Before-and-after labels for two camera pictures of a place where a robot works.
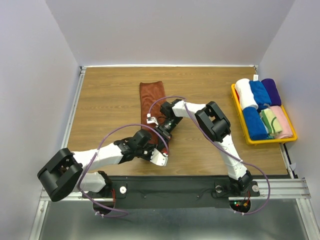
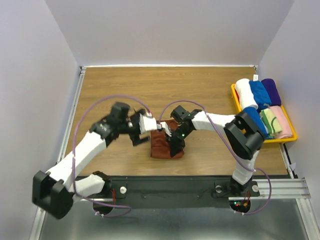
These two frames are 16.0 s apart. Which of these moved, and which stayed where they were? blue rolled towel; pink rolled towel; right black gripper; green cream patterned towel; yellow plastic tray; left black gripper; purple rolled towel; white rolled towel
Moved: left black gripper; right black gripper
Stayed: white rolled towel; purple rolled towel; green cream patterned towel; blue rolled towel; pink rolled towel; yellow plastic tray
